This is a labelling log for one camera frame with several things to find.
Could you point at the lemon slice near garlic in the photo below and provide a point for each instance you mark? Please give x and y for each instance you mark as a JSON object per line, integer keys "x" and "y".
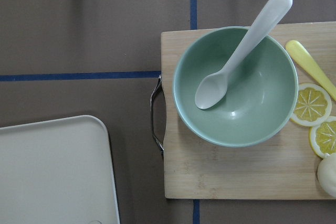
{"x": 322, "y": 138}

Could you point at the yellow plastic knife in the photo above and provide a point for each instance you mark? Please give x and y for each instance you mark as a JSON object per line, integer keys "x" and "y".
{"x": 302, "y": 57}

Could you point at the cream rabbit serving tray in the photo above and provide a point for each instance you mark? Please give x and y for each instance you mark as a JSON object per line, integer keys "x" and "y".
{"x": 58, "y": 171}

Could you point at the white plastic spoon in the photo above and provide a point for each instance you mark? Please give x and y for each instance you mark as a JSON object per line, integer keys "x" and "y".
{"x": 214, "y": 86}

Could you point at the lemon slice near bowl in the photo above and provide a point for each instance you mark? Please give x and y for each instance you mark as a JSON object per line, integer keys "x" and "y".
{"x": 313, "y": 105}

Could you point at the green bowl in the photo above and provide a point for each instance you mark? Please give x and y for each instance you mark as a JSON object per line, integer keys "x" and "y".
{"x": 261, "y": 96}

